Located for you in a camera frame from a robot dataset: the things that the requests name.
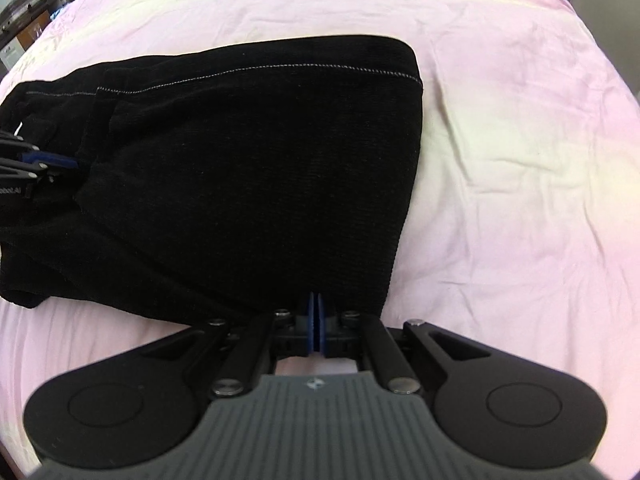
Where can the wooden nightstand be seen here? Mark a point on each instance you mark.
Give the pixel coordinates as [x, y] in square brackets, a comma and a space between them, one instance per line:
[32, 30]

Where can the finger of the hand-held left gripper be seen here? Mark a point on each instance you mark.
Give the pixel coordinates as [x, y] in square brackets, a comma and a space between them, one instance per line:
[15, 141]
[55, 161]

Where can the bed with pink sheet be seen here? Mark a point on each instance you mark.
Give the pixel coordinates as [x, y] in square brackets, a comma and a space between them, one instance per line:
[515, 170]

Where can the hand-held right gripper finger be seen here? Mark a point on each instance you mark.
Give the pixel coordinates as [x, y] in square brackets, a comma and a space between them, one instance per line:
[312, 322]
[322, 322]

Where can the black pants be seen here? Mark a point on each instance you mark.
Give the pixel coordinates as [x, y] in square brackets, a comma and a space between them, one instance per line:
[240, 170]

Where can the white box appliance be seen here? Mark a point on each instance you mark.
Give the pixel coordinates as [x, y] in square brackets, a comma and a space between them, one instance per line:
[9, 56]

